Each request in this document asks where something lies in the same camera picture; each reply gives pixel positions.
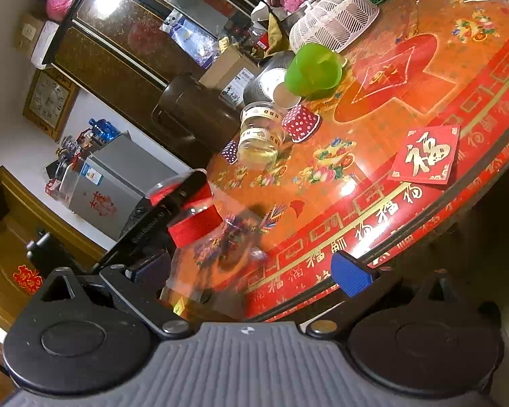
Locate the clear cup with red band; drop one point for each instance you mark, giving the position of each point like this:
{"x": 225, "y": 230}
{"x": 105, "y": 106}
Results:
{"x": 197, "y": 218}

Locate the green plastic cup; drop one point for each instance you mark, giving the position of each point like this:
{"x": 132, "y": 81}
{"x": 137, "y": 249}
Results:
{"x": 314, "y": 70}

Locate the steel colander bowl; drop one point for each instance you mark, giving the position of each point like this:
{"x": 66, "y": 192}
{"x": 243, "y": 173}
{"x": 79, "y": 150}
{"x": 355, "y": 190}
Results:
{"x": 262, "y": 87}

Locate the white mesh food cover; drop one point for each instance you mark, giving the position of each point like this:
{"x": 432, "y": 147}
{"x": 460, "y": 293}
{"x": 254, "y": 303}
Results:
{"x": 334, "y": 24}

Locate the red fu paper card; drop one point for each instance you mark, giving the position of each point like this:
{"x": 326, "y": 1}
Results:
{"x": 426, "y": 156}

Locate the red polka dot cupcake liner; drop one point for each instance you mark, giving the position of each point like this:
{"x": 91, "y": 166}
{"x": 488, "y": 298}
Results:
{"x": 300, "y": 123}

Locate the purple polka dot cupcake liner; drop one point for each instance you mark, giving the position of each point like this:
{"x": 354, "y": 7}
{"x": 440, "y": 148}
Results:
{"x": 229, "y": 152}

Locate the white paper cup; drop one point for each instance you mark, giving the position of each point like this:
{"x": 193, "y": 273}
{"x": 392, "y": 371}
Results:
{"x": 283, "y": 98}

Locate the wooden wall clock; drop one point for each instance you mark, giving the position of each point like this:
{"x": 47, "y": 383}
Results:
{"x": 49, "y": 101}

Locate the cardboard box with label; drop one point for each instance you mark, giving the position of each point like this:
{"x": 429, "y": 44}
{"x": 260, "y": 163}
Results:
{"x": 230, "y": 74}

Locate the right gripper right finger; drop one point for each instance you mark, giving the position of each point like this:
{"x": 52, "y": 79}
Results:
{"x": 364, "y": 288}

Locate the small silver refrigerator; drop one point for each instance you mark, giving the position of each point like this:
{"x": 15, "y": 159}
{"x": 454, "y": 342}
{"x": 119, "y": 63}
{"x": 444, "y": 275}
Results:
{"x": 107, "y": 185}

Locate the blue white snack bag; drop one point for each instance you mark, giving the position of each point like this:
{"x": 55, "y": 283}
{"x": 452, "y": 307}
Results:
{"x": 192, "y": 39}

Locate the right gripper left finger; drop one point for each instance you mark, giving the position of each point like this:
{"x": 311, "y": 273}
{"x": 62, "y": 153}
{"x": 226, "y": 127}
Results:
{"x": 135, "y": 290}

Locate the brown plastic pitcher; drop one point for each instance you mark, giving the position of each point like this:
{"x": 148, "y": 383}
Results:
{"x": 193, "y": 121}

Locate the clear glass jar with labels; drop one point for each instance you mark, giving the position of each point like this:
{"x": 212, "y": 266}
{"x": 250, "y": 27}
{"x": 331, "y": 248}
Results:
{"x": 261, "y": 135}

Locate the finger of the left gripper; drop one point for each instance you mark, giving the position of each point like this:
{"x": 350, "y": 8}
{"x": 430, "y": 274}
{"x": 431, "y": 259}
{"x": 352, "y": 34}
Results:
{"x": 183, "y": 194}

